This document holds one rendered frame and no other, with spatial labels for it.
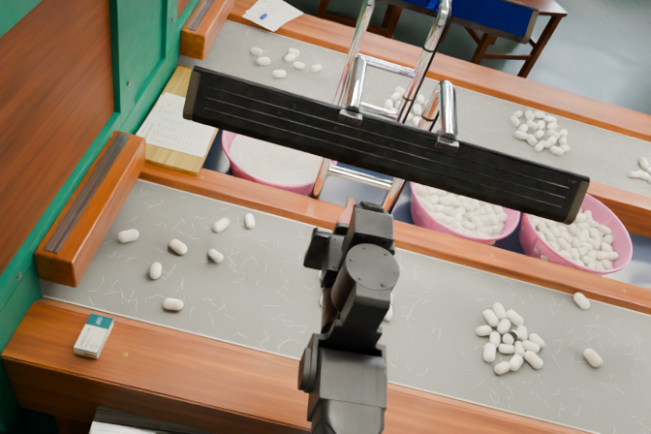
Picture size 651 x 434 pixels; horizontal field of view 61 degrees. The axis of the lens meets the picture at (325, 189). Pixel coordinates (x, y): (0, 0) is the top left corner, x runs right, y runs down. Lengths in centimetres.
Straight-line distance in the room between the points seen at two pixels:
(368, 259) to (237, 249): 55
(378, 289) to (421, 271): 62
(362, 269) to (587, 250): 94
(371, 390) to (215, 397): 38
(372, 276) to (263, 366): 42
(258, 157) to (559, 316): 72
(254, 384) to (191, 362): 10
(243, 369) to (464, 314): 45
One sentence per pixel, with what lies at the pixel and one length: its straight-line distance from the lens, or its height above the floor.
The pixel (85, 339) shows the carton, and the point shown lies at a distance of 93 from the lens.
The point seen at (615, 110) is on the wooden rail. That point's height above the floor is 77.
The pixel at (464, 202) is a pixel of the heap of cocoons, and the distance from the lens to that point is 134.
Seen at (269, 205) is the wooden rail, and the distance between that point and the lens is 113.
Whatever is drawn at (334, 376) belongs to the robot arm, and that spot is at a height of 110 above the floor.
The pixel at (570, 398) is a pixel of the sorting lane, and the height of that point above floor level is 74.
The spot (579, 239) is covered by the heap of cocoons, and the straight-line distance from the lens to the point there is 145.
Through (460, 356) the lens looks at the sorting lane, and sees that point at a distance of 109.
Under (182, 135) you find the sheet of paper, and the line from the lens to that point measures 122.
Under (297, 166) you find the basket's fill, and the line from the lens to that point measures 126.
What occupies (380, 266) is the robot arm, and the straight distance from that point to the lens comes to 56.
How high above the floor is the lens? 160
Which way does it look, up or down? 45 degrees down
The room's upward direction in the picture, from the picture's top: 19 degrees clockwise
